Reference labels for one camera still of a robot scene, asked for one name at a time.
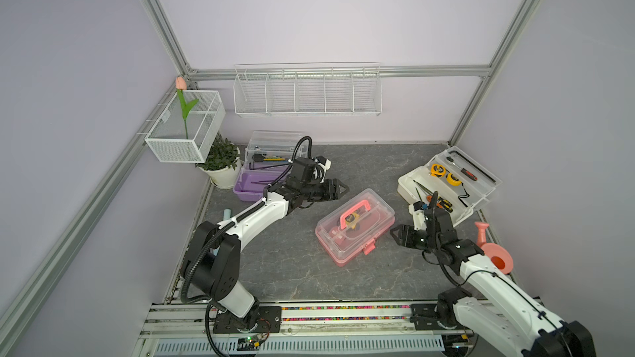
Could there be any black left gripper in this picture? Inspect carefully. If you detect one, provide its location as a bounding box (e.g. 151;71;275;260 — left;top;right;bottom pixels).
301;178;349;202

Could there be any pink toolbox clear lid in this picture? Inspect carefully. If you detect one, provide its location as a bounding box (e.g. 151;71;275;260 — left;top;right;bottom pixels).
315;188;395;267

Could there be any purple toolbox clear lid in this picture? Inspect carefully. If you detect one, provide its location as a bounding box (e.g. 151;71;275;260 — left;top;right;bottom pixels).
232;130;311;203

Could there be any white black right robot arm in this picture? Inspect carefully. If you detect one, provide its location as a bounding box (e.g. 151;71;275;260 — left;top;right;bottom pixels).
390;193;596;356

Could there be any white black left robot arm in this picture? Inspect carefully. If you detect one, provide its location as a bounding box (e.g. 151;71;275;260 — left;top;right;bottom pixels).
180;136;348;330

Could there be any yellow tape measure in pink box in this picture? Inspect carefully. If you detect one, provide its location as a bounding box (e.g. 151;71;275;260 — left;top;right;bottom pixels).
345;213;360;226

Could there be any white toolbox clear lid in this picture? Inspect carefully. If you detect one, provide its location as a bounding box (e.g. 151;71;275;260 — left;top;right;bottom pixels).
397;146;502;226

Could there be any pink watering can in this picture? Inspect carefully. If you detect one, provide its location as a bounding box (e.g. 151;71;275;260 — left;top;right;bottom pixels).
475;221;514;274

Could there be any potted green plant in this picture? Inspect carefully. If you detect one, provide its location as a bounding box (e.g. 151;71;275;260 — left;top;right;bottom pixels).
196;134;242;190

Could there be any small white mesh basket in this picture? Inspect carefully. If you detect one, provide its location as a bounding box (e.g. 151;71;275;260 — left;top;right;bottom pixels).
145;90;226;164

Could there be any pink artificial tulip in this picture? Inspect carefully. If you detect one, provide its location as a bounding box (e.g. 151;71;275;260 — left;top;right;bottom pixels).
175;76;198;139

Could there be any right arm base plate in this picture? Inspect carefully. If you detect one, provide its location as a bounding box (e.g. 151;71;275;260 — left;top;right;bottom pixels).
409;302;471;332

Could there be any long white wire basket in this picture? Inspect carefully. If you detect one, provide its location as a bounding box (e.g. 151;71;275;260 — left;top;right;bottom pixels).
233;62;383;117

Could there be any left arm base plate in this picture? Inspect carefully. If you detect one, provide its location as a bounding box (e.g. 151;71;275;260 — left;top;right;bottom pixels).
213;305;282;334

